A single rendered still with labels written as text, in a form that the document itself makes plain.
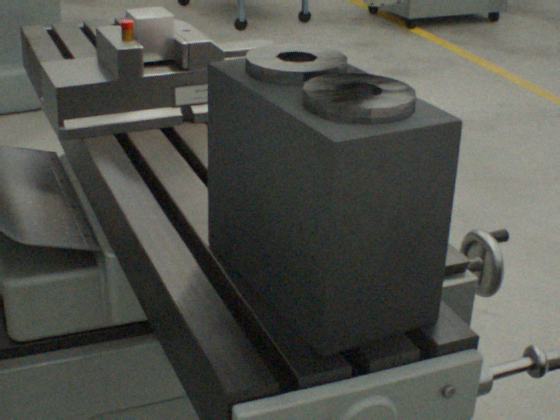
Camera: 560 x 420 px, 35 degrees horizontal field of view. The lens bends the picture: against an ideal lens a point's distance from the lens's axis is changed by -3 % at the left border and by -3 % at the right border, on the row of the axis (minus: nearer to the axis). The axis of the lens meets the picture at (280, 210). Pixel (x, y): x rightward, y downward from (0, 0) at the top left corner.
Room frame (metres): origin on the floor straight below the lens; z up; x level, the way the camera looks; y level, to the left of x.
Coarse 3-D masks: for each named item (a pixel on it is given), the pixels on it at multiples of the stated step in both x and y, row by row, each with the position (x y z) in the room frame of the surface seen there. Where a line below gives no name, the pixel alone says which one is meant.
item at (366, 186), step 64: (256, 64) 0.74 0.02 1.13; (320, 64) 0.74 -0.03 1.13; (256, 128) 0.70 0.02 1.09; (320, 128) 0.62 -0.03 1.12; (384, 128) 0.62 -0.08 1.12; (448, 128) 0.65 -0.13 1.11; (256, 192) 0.70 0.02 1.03; (320, 192) 0.61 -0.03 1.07; (384, 192) 0.62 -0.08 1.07; (448, 192) 0.65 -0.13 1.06; (256, 256) 0.69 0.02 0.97; (320, 256) 0.60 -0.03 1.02; (384, 256) 0.62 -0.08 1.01; (320, 320) 0.60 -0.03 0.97; (384, 320) 0.62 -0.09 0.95
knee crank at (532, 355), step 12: (528, 348) 1.20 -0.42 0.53; (540, 348) 1.19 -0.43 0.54; (516, 360) 1.18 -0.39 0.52; (528, 360) 1.18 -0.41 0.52; (540, 360) 1.17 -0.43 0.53; (552, 360) 1.20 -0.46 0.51; (492, 372) 1.15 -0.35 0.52; (504, 372) 1.16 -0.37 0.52; (516, 372) 1.17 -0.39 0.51; (528, 372) 1.19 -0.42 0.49; (540, 372) 1.17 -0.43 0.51; (480, 384) 1.12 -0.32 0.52; (492, 384) 1.13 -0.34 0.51
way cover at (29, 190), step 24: (0, 168) 1.07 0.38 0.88; (24, 168) 1.10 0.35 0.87; (48, 168) 1.12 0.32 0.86; (0, 192) 0.98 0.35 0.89; (24, 192) 1.01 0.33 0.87; (48, 192) 1.04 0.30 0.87; (72, 192) 1.06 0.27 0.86; (0, 216) 0.90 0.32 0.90; (24, 216) 0.94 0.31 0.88; (48, 216) 0.96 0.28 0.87; (72, 216) 0.98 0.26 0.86; (24, 240) 0.87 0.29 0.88; (48, 240) 0.89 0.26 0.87; (72, 240) 0.91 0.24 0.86; (96, 240) 0.93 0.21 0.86
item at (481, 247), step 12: (504, 228) 1.33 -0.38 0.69; (468, 240) 1.34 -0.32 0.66; (480, 240) 1.30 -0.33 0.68; (492, 240) 1.29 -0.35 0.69; (504, 240) 1.31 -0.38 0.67; (468, 252) 1.34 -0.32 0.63; (480, 252) 1.31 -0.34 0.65; (492, 252) 1.27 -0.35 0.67; (480, 264) 1.30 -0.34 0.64; (492, 264) 1.27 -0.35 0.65; (480, 276) 1.30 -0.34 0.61; (492, 276) 1.26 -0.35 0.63; (480, 288) 1.29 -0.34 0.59; (492, 288) 1.26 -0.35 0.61
